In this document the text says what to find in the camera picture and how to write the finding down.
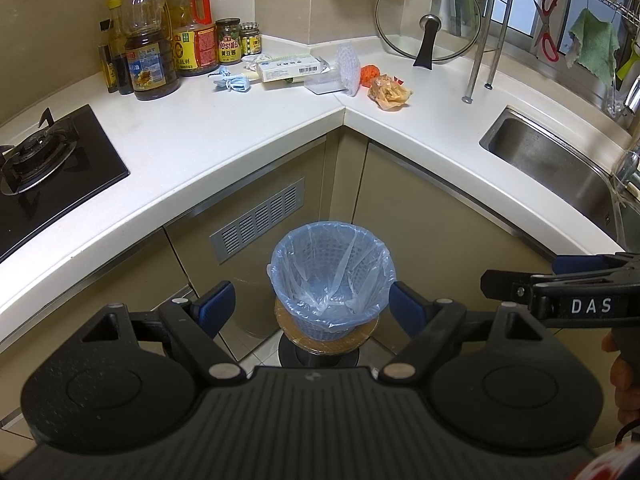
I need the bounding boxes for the orange brown wrapper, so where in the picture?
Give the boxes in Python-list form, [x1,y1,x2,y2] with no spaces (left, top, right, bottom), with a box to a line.
[368,75,412,110]

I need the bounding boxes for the blue face mask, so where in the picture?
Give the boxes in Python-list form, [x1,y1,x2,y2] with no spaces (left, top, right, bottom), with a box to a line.
[207,66,250,93]

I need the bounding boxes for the orange mesh net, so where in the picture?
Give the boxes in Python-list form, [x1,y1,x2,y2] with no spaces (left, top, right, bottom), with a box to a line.
[360,64,381,88]

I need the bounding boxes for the clear plastic container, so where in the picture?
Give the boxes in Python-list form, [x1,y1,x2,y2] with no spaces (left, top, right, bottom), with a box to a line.
[304,70,346,96]

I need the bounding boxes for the white foam fruit net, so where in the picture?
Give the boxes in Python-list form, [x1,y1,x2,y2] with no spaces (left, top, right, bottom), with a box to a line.
[336,44,361,96]

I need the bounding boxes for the white green medicine box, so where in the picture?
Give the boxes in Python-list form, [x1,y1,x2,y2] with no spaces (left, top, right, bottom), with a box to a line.
[257,54,322,82]

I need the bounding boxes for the white tissue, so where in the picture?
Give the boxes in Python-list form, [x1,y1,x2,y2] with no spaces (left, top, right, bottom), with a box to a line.
[242,53,271,65]

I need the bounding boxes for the blue lined trash bin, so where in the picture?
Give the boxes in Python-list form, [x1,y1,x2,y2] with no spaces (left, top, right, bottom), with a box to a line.
[267,221,396,341]

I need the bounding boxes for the person right hand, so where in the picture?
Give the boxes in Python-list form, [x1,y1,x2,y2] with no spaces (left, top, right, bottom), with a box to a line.
[602,333,640,426]

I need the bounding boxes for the stainless steel sink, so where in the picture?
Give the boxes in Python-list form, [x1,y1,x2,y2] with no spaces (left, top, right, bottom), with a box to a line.
[480,107,639,252]

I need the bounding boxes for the grey cabinet vent grille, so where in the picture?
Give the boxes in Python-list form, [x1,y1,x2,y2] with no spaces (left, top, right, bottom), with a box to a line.
[209,178,305,263]

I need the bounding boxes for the round wooden stool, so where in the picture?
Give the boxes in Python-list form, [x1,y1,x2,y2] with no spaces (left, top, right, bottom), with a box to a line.
[274,299,378,368]

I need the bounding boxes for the chrome faucet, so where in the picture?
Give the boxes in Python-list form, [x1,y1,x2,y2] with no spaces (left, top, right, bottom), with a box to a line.
[611,76,640,197]

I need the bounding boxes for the black gas stove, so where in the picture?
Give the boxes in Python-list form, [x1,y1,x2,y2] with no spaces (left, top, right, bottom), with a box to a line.
[1,104,129,259]

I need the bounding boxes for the green dish cloth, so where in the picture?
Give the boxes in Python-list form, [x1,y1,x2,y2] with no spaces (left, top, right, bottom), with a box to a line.
[565,9,620,87]

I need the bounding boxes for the small yellow cap bottle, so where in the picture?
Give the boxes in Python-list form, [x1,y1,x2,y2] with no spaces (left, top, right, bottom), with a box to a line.
[107,0,134,96]

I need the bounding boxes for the dark soy sauce bottle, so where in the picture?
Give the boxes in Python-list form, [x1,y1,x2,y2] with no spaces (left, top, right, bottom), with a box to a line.
[99,18,118,93]

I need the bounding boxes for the glass pot lid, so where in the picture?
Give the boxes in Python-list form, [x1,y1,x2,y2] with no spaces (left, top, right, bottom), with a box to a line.
[374,0,482,70]

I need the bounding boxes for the large dark oil bottle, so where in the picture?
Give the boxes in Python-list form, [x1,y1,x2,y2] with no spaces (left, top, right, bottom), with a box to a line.
[125,0,179,101]

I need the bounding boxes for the checkered lid sauce jar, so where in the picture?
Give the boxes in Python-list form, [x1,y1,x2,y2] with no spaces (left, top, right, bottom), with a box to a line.
[240,22,262,56]

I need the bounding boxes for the soybean paste jar black lid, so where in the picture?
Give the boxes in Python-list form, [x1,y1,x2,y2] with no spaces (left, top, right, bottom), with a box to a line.
[216,18,242,65]

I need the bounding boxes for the red handled scissors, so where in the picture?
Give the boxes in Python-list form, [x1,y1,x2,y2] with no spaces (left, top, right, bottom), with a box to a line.
[534,0,560,63]

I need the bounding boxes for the oil bottle red handle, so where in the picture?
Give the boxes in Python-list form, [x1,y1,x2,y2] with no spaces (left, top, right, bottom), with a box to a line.
[169,0,219,77]

